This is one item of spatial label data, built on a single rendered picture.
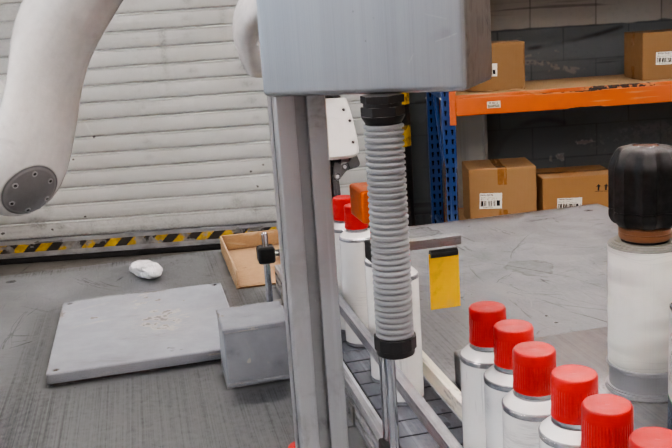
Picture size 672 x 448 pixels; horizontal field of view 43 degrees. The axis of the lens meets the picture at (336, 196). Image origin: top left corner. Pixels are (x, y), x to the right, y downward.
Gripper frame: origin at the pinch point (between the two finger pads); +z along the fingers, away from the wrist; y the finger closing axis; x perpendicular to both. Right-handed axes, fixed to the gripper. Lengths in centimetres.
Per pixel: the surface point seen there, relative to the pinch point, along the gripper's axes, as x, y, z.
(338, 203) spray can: -9.3, -1.2, 2.7
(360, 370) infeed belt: -16.5, -3.1, 26.4
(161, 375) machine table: 5.4, -28.7, 24.2
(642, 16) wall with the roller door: 313, 281, -133
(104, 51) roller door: 368, -36, -150
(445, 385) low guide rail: -32.8, 2.9, 28.5
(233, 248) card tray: 68, -8, 0
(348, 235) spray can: -14.0, -1.6, 8.0
